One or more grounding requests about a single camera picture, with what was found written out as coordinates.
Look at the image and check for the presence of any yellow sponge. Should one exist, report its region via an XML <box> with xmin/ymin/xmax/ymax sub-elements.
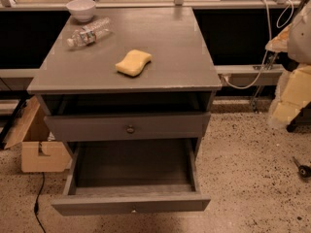
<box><xmin>116</xmin><ymin>50</ymin><xmax>153</xmax><ymax>77</ymax></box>

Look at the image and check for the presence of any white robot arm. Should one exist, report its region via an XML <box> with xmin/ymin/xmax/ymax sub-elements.
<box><xmin>265</xmin><ymin>6</ymin><xmax>311</xmax><ymax>128</ymax></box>

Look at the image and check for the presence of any grey upper drawer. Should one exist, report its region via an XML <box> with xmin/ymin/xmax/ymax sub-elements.
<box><xmin>45</xmin><ymin>113</ymin><xmax>211</xmax><ymax>142</ymax></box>

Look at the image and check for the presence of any grey wooden drawer cabinet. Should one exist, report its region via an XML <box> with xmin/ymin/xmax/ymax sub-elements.
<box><xmin>26</xmin><ymin>6</ymin><xmax>224</xmax><ymax>216</ymax></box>

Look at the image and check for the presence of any grey open lower drawer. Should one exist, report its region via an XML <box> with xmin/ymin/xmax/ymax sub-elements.
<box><xmin>52</xmin><ymin>139</ymin><xmax>210</xmax><ymax>216</ymax></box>

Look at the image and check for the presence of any clear plastic water bottle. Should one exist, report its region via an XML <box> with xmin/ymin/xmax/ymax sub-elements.
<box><xmin>67</xmin><ymin>17</ymin><xmax>111</xmax><ymax>48</ymax></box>

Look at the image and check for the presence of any light wooden block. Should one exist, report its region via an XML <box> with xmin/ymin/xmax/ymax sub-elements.
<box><xmin>21</xmin><ymin>141</ymin><xmax>71</xmax><ymax>173</ymax></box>

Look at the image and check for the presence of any white ceramic bowl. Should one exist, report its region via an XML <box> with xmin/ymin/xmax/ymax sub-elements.
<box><xmin>66</xmin><ymin>0</ymin><xmax>96</xmax><ymax>22</ymax></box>

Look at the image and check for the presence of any slanted wooden board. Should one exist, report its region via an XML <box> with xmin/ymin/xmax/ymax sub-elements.
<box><xmin>4</xmin><ymin>97</ymin><xmax>50</xmax><ymax>149</ymax></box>

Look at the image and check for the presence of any black caster wheel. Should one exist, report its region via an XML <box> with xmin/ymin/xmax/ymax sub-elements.
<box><xmin>293</xmin><ymin>157</ymin><xmax>311</xmax><ymax>178</ymax></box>

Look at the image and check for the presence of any grey horizontal rail beam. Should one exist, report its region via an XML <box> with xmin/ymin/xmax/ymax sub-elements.
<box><xmin>216</xmin><ymin>64</ymin><xmax>285</xmax><ymax>87</ymax></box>

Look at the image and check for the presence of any black floor cable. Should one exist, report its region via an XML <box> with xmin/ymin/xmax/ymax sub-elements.
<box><xmin>33</xmin><ymin>172</ymin><xmax>47</xmax><ymax>233</ymax></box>

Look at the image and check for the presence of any white hanging cable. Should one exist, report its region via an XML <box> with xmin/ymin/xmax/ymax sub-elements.
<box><xmin>223</xmin><ymin>0</ymin><xmax>295</xmax><ymax>90</ymax></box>

